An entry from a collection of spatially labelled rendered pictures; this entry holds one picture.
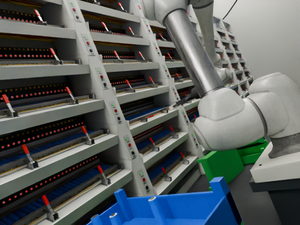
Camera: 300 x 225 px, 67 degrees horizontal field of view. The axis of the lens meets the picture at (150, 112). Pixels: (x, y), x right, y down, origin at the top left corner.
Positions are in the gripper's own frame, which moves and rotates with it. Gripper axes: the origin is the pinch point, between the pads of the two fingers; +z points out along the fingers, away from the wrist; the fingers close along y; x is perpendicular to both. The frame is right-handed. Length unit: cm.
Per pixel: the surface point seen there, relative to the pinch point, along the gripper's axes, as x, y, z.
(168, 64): 34.0, 32.0, 3.1
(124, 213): -24, -99, -26
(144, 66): 33.7, -3.7, 3.3
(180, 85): 15.7, 36.2, 5.2
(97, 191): -20, -77, 11
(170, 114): -3.5, 3.1, 7.9
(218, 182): -22, -102, -54
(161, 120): -4.2, -10.4, 8.2
